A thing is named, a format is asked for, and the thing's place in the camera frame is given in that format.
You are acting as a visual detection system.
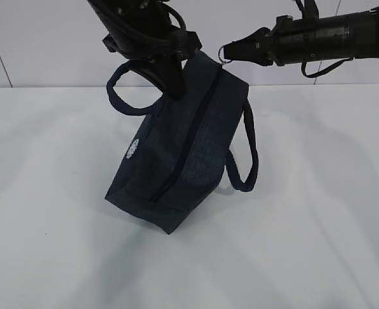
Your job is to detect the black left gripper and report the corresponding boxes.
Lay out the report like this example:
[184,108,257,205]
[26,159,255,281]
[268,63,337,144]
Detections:
[102,27,201,99]

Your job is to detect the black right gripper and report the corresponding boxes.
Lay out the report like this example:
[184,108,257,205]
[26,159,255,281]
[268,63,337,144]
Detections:
[224,15,293,66]

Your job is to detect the navy blue lunch bag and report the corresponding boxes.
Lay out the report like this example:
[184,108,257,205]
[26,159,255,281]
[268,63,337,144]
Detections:
[105,52,259,234]

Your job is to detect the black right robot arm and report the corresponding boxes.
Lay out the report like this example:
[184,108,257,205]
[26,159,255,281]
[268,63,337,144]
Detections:
[223,1,379,66]

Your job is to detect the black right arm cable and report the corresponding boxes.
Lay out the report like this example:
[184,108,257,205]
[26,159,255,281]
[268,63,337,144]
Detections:
[300,57,353,78]

